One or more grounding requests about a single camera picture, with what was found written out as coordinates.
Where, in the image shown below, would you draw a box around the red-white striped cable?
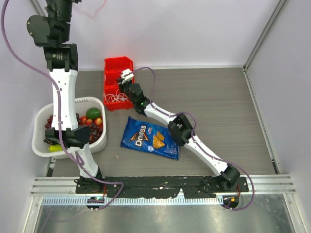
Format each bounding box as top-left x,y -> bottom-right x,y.
72,0 -> 107,20

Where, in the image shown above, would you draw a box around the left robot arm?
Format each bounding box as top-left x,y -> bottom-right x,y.
27,0 -> 104,194

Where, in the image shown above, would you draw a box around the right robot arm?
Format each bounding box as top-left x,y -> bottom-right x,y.
117,78 -> 241,192

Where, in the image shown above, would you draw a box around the red plastic bin rack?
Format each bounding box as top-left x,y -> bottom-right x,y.
103,56 -> 136,112

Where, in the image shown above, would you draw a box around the green avocado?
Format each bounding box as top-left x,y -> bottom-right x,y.
86,107 -> 101,120

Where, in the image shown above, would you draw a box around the red-yellow peaches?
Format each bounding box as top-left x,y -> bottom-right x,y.
78,113 -> 103,126

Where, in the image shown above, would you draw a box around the blue Doritos chip bag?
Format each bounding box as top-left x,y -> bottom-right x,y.
120,116 -> 179,160

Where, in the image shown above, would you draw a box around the purple grape bunch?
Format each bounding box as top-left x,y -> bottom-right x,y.
44,115 -> 53,129

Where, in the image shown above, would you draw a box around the yellow-green pear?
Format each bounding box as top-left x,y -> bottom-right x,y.
48,144 -> 63,152

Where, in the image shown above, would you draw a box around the white fruit basket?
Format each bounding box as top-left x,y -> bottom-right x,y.
32,97 -> 107,159

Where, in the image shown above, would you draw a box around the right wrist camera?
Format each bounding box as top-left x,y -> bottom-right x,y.
121,68 -> 134,84

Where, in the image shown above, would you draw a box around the slotted cable duct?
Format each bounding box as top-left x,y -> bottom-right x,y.
41,196 -> 223,206

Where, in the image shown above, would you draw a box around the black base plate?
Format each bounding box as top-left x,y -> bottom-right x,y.
74,176 -> 249,199

